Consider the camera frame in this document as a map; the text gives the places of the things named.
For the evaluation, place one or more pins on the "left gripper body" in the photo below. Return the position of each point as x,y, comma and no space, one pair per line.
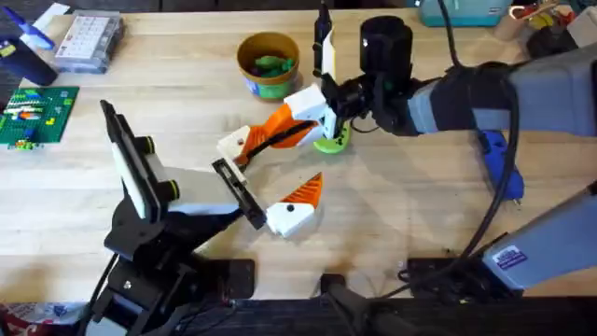
205,191

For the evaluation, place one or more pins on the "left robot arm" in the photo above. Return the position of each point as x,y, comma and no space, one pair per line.
130,298

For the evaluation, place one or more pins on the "clear plastic parts box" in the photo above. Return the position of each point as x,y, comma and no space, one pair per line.
88,42

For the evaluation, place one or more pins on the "black rail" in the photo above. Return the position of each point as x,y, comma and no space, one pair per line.
420,322

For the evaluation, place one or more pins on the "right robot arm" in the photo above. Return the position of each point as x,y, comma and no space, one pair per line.
555,93

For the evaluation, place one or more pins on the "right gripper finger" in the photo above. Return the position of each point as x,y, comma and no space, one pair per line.
305,102
298,139

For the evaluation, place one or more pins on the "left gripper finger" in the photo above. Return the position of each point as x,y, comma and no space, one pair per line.
291,218
231,145

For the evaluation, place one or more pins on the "heap of tools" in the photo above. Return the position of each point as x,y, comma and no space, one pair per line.
550,39

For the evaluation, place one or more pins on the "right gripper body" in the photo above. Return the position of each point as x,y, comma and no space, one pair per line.
387,107

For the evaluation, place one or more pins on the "red and white bag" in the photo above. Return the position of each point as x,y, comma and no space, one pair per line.
32,315

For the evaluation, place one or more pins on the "wrist plate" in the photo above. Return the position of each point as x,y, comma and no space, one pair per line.
123,154
328,51

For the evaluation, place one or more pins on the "tub with green toys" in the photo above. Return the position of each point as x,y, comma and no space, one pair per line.
268,86

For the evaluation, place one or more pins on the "green disc with holes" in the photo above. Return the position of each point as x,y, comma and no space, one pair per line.
333,145

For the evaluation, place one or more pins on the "right wrist plate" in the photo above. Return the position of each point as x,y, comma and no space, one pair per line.
328,51

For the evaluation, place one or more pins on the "green board with blocks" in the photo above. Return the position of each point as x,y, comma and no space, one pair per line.
51,126

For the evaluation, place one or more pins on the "left wrist plate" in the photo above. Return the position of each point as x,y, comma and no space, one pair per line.
123,154

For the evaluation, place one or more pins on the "teal box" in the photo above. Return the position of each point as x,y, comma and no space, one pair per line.
466,11

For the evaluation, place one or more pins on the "dark blue spray bottle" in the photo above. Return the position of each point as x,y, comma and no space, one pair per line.
23,63

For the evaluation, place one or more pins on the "blue electric screwdriver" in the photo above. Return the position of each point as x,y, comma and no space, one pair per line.
494,154

